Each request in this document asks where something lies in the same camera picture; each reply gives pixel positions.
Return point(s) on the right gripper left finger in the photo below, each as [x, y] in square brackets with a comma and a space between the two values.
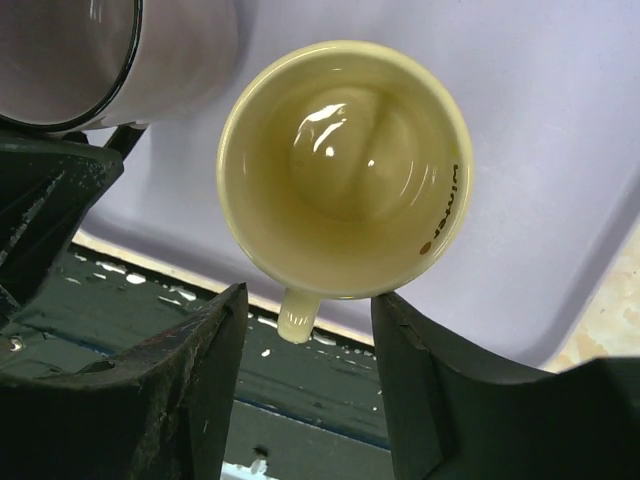
[159, 410]

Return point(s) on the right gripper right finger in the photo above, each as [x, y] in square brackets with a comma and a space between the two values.
[455, 410]

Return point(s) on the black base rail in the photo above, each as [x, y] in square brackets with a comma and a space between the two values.
[94, 306]

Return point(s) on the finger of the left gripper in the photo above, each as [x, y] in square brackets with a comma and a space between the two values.
[47, 188]

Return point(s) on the cream yellow mug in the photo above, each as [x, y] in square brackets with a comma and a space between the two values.
[344, 171]

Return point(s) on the purple glass mug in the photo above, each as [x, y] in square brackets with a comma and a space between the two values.
[71, 66]

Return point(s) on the lavender plastic tray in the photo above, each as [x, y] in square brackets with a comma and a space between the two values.
[550, 93]

